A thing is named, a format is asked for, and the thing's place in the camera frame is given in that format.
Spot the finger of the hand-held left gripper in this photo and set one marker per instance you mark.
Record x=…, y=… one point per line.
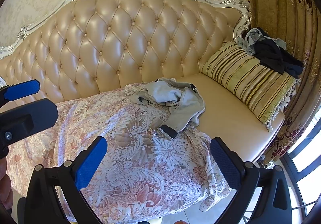
x=37, y=113
x=22, y=89

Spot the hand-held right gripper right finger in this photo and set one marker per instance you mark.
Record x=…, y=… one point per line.
x=225, y=166

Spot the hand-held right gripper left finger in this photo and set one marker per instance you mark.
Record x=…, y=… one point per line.
x=90, y=163

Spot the grey sweater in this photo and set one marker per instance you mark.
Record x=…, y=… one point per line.
x=185, y=106

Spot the black garment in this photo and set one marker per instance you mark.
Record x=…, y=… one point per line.
x=275, y=55

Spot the person's left forearm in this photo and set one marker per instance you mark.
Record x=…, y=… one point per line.
x=5, y=183

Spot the pink floral blanket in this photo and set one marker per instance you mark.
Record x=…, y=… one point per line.
x=150, y=163

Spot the striped beige pillow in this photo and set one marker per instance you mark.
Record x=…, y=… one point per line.
x=238, y=75

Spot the beige tufted sofa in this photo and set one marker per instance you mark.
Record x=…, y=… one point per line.
x=125, y=38

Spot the gold patterned curtain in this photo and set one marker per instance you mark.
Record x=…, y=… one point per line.
x=275, y=0

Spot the dark window frame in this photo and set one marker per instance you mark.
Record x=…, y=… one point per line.
x=288, y=163

